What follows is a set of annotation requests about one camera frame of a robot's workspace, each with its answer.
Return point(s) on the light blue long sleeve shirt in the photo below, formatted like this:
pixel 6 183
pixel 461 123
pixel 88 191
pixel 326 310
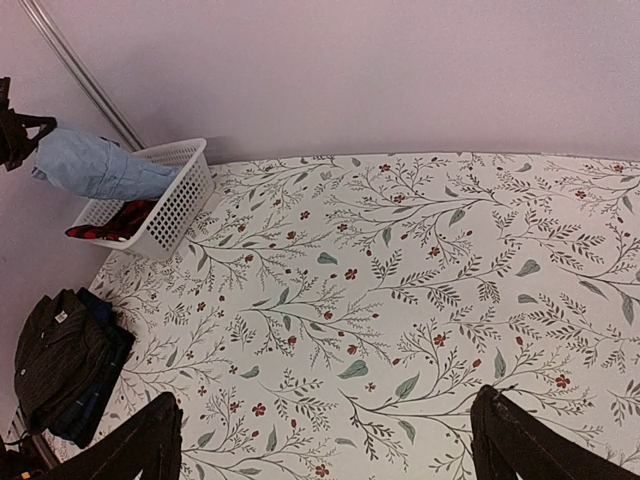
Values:
pixel 95 168

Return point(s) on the dark blue folded shirt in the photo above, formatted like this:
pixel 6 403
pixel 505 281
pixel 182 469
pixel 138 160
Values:
pixel 79 422

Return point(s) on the left aluminium frame post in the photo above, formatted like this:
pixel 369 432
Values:
pixel 69 58

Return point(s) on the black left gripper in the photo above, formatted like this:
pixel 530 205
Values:
pixel 20 132

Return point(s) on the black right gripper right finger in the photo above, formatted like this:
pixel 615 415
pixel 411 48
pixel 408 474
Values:
pixel 509 443

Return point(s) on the black pinstriped folded shirt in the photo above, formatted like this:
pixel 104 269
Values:
pixel 59 355

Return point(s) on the white plastic laundry basket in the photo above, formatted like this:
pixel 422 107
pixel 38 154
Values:
pixel 175 210

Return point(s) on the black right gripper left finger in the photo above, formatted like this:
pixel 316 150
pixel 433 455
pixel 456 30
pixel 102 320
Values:
pixel 146 446

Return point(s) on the red black patterned shirt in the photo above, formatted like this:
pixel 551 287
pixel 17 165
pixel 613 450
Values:
pixel 121 227

